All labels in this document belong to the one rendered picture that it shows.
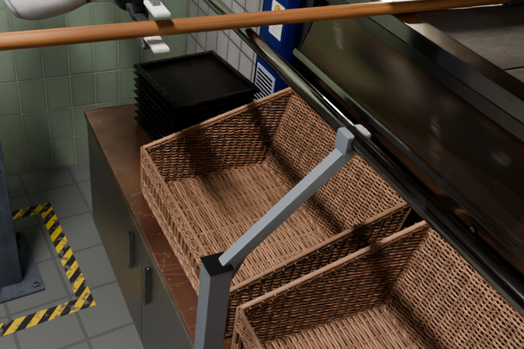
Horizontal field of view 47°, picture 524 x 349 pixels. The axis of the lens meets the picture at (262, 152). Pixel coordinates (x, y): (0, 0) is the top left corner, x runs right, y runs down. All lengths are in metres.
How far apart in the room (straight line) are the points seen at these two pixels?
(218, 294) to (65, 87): 1.70
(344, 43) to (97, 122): 0.86
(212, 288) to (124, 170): 0.85
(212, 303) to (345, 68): 0.78
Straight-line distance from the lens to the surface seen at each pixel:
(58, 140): 2.71
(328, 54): 1.64
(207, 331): 1.09
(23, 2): 1.40
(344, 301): 1.40
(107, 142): 1.91
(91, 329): 2.13
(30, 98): 2.58
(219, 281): 1.00
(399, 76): 1.45
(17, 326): 2.18
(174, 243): 1.52
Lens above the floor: 1.66
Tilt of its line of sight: 35 degrees down
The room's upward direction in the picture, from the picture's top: 8 degrees clockwise
